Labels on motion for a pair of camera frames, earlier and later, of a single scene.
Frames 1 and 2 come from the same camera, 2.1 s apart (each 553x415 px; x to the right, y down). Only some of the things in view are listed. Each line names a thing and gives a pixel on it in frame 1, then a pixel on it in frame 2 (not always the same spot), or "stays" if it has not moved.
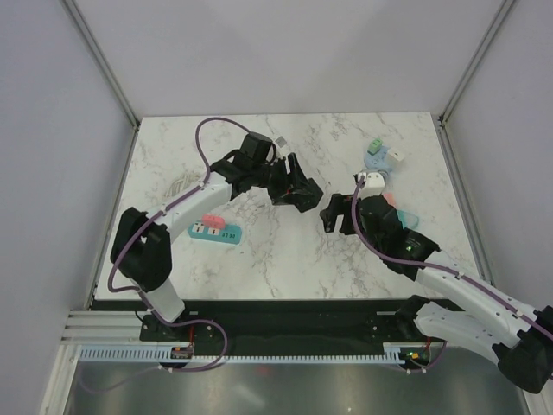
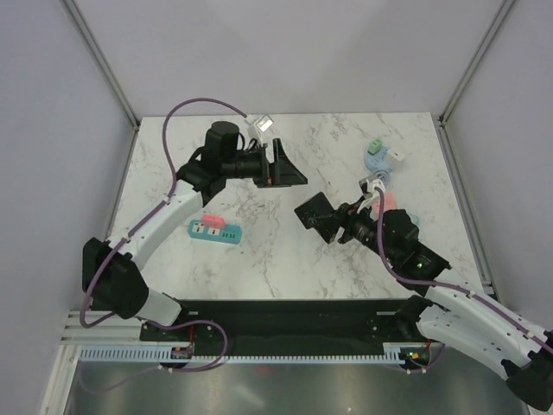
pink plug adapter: [214, 221] stays
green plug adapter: [374, 146] stays
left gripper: [294, 182] -> [284, 174]
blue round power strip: [378, 161] stays
